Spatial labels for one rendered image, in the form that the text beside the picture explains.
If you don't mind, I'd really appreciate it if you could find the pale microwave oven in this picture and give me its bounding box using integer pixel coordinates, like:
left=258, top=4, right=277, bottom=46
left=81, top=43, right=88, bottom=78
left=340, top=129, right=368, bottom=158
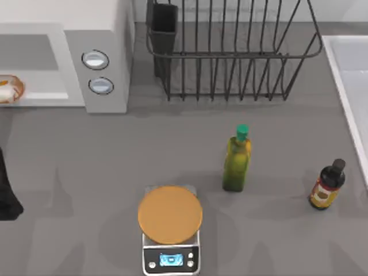
left=0, top=0, right=136, bottom=115

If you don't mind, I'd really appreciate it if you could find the round microwave knob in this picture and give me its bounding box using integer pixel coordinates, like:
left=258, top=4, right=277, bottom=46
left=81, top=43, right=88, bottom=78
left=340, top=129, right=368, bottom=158
left=81, top=49, right=110, bottom=70
left=88, top=76, right=114, bottom=95

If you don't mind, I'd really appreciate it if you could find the bread on plate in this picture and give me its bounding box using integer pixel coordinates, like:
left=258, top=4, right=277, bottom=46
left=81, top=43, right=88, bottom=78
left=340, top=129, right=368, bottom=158
left=0, top=75, right=26, bottom=104

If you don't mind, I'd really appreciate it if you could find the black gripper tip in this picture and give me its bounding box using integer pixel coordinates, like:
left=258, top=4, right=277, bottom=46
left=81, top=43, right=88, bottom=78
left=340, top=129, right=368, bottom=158
left=0, top=147, right=24, bottom=221

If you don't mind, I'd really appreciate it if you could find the green oil bottle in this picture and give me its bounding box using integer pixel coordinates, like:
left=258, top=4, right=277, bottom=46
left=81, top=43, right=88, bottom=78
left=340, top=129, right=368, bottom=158
left=222, top=124, right=252, bottom=193

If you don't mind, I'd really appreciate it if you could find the kitchen scale with orange plate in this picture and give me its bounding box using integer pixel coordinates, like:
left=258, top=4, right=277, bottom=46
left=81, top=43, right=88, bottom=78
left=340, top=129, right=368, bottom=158
left=137, top=185, right=204, bottom=276

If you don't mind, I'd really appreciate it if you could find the dark wire dish rack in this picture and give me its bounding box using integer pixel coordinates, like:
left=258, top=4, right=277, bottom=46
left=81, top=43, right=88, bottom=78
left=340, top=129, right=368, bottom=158
left=145, top=0, right=323, bottom=102

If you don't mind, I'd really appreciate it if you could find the dark sauce bottle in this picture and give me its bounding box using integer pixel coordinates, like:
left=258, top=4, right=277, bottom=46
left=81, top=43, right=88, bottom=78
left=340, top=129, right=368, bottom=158
left=308, top=158, right=347, bottom=210

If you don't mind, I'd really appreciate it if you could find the black cutlery holder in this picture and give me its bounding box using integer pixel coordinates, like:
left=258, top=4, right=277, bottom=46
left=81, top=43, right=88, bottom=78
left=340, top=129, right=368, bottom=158
left=145, top=0, right=179, bottom=54

